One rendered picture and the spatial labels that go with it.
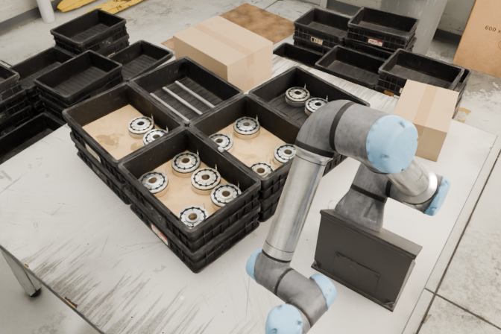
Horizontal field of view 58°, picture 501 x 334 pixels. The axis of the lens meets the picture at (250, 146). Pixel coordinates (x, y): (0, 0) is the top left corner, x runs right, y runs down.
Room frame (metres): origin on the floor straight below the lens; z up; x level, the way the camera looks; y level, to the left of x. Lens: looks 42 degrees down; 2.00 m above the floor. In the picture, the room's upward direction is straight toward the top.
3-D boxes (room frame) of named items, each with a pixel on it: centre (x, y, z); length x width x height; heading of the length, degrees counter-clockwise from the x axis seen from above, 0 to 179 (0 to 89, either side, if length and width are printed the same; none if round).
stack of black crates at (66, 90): (2.18, 0.97, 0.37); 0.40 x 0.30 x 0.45; 144
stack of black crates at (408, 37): (2.77, -0.88, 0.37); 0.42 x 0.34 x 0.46; 54
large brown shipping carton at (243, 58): (2.00, 0.14, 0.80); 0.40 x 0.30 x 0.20; 45
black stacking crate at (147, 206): (1.05, 0.20, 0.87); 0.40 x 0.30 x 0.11; 44
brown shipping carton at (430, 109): (1.52, -0.73, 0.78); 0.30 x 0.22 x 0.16; 153
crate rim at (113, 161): (1.34, 0.48, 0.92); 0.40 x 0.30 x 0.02; 44
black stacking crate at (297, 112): (1.47, -0.23, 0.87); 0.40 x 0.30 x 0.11; 44
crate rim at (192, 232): (1.05, 0.20, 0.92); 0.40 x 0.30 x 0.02; 44
